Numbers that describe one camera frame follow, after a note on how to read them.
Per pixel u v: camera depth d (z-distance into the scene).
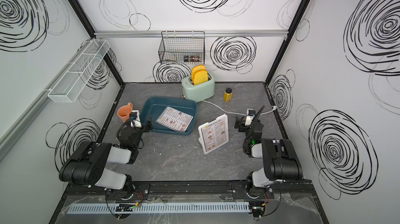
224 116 0.79
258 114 0.75
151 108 1.03
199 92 1.03
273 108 1.02
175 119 0.99
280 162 0.45
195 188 0.74
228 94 1.04
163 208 0.96
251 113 0.79
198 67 0.99
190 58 0.88
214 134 0.81
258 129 0.69
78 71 0.72
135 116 0.75
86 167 0.44
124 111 0.97
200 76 0.97
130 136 0.68
